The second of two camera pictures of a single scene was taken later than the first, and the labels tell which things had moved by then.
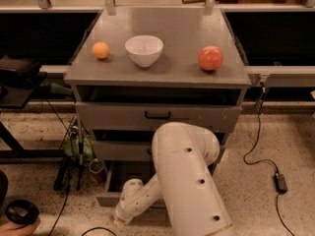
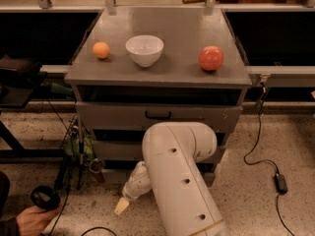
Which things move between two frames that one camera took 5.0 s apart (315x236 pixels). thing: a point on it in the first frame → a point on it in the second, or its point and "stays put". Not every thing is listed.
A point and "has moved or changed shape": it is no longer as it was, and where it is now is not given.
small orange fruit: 100,50 stays put
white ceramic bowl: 144,50 stays put
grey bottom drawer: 118,173 has moved or changed shape
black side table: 16,88 stays put
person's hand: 16,229 → 33,221
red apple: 211,58 stays put
